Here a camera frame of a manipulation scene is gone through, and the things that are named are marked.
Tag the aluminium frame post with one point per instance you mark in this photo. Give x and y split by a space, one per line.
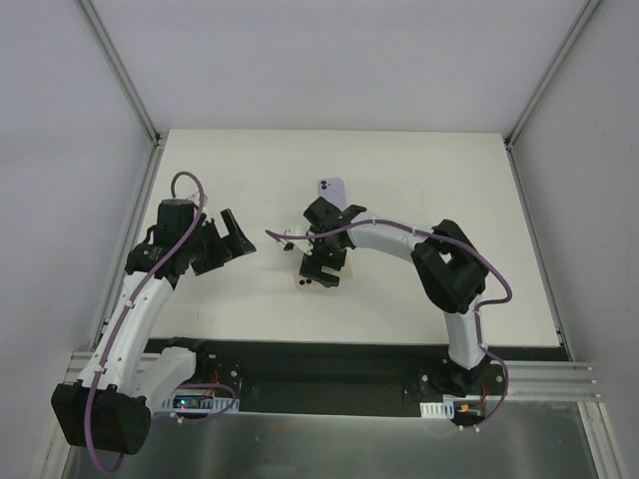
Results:
106 45
576 30

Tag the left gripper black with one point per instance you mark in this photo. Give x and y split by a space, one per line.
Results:
211 247

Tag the white cable duct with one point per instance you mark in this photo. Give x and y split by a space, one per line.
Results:
198 404
437 410

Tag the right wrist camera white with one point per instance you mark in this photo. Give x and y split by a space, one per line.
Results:
294 238

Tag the right white cable duct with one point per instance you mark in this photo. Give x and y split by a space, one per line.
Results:
437 410

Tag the left white cable duct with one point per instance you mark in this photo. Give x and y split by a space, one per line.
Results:
198 404

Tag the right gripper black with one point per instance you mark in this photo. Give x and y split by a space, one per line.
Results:
319 270

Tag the right aluminium frame post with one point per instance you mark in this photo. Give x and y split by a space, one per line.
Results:
576 30

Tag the left aluminium frame post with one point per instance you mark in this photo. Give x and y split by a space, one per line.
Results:
106 45

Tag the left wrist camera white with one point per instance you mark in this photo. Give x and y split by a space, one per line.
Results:
198 198

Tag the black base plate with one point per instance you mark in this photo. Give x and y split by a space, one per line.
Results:
377 380

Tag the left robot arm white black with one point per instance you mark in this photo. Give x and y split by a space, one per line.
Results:
111 404

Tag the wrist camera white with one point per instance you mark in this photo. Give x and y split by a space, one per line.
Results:
294 238
198 198

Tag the phone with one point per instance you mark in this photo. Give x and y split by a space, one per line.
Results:
346 274

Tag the aluminium rail front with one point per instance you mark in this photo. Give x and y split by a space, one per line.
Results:
566 381

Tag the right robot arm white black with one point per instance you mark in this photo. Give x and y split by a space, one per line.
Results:
451 274

